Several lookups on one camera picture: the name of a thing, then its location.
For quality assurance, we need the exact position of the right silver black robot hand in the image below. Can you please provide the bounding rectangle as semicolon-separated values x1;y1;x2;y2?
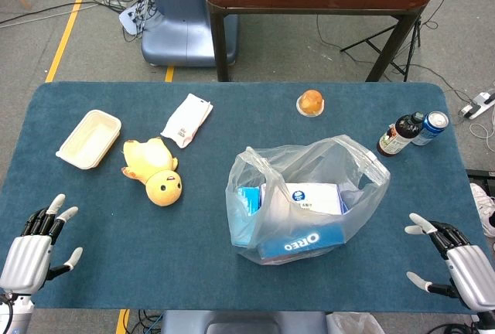
404;213;495;312

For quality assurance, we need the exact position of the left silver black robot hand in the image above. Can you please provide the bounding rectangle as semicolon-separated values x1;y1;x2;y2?
0;193;84;295

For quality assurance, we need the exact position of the transparent plastic bag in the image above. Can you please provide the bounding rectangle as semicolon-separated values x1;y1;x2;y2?
225;135;391;267

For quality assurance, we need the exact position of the white sneaker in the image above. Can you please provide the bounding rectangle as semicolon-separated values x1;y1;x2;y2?
469;182;495;239

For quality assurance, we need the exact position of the cream plastic food container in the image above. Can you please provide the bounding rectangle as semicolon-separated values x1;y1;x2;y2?
55;109;123;171

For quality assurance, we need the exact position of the blue drink can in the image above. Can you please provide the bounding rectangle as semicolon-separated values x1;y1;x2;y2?
411;110;450;147

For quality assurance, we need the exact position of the dark brown drink bottle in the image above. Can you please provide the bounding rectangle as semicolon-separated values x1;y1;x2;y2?
376;111;425;158

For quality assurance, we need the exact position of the yellow plush duck toy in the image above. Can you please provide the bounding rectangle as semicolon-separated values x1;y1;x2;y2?
121;136;183;208

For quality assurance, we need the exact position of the white grey power strip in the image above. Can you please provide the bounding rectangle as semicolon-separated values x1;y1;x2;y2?
459;92;495;120

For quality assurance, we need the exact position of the blue felt table mat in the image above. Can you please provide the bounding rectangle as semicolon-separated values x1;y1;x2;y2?
0;81;492;315

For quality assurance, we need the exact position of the blue Oreo cookie box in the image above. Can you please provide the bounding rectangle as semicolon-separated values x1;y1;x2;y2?
257;223;347;261

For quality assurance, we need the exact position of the white box with blue logo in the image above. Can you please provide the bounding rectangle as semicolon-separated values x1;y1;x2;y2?
259;182;345;217

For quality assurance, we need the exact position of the white paper pouch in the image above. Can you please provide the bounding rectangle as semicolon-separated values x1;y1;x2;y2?
160;93;214;150

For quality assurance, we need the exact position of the grey blue robot chassis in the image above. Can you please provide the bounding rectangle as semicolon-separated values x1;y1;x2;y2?
160;310;329;334

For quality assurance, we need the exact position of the light blue packet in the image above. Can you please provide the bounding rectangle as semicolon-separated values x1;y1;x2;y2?
230;186;265;247

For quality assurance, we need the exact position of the bun in plastic cup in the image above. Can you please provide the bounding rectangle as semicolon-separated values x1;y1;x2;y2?
295;89;325;118

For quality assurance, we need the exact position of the black tripod stand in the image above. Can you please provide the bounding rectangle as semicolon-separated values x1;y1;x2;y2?
340;0;465;82

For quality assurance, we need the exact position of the white power strip with plugs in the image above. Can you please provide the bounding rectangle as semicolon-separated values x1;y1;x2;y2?
118;1;150;36

